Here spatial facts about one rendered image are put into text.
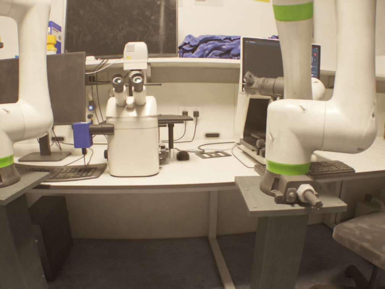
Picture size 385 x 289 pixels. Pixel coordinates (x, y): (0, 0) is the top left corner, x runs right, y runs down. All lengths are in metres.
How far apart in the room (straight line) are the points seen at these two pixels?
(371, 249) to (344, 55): 0.80
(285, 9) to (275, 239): 0.62
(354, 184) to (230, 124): 1.28
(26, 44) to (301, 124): 0.87
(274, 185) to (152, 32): 1.23
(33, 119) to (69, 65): 0.48
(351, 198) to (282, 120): 1.93
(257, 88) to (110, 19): 1.03
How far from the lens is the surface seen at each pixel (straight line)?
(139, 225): 1.98
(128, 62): 1.17
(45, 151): 1.46
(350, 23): 0.69
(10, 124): 0.89
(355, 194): 2.53
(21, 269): 1.02
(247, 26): 2.03
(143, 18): 1.68
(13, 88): 1.45
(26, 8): 0.98
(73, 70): 1.32
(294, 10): 0.74
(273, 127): 0.67
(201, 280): 1.63
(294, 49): 0.78
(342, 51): 0.69
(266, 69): 1.32
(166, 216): 1.94
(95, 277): 1.71
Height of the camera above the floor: 1.06
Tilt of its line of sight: 11 degrees down
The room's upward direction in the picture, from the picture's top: straight up
